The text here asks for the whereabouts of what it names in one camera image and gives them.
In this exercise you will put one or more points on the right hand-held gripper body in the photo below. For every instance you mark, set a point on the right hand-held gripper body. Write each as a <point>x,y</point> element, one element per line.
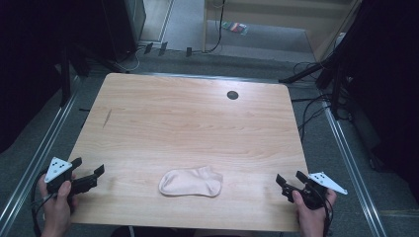
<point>324,182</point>

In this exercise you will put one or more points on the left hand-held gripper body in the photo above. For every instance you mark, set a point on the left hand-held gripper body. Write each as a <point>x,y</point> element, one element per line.
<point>57,168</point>

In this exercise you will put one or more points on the white sock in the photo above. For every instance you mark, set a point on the white sock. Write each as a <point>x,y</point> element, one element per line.
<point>191,182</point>

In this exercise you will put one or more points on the person's right hand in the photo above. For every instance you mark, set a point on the person's right hand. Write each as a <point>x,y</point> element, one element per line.
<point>313,220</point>

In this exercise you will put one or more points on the person's left hand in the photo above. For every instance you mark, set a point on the person's left hand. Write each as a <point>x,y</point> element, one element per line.
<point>56,210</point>

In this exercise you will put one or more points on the black tape strip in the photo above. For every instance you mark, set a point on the black tape strip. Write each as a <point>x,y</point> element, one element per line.
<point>84,109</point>

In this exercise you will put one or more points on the black metal stand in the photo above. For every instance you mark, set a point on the black metal stand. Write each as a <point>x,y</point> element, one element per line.
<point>65,79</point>

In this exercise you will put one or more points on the black table grommet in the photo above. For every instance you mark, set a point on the black table grommet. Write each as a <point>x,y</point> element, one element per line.
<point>232,95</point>

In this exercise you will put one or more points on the black tripod stand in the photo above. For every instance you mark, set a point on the black tripod stand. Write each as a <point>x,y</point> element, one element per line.
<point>336,75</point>

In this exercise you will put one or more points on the dark curtain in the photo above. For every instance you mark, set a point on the dark curtain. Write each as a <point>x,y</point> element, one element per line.
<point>392,82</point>
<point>26,65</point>

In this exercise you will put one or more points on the black cabinet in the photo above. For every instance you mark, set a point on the black cabinet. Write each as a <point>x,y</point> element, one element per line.
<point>123,26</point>

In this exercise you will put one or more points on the colourful packet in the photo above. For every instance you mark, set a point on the colourful packet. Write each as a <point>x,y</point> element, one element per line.
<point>234,27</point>

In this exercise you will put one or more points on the wooden furniture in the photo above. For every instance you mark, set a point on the wooden furniture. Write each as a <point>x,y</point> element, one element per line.
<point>263,13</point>

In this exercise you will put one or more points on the metal floor rail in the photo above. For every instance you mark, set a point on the metal floor rail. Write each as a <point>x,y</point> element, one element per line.
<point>352,171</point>
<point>36,154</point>

